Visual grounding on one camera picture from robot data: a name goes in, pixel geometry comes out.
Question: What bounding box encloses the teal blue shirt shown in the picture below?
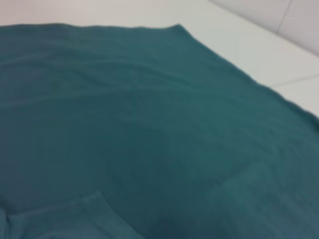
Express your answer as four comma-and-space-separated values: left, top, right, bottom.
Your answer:
0, 23, 319, 239

